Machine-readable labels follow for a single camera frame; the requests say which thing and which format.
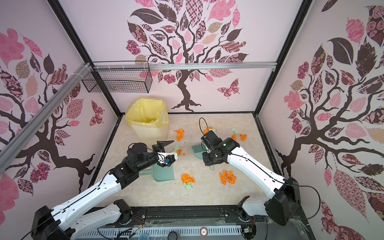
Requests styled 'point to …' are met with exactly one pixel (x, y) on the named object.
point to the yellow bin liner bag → (146, 111)
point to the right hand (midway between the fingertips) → (208, 158)
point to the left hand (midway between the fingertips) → (173, 147)
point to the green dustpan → (160, 173)
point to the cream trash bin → (150, 136)
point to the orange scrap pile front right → (227, 176)
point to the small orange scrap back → (234, 137)
